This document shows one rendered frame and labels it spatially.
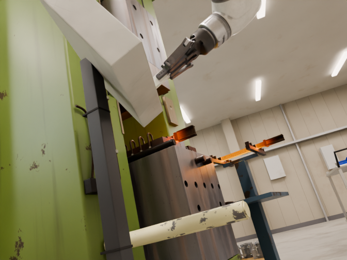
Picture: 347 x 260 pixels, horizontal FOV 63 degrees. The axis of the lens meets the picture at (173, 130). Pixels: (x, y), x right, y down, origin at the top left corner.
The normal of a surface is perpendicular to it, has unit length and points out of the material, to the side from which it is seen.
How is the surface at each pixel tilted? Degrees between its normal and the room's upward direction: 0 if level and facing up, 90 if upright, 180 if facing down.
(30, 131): 90
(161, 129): 90
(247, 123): 90
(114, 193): 90
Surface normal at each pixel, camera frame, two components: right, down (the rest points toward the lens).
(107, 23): -0.08, -0.33
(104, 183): -0.49, -0.20
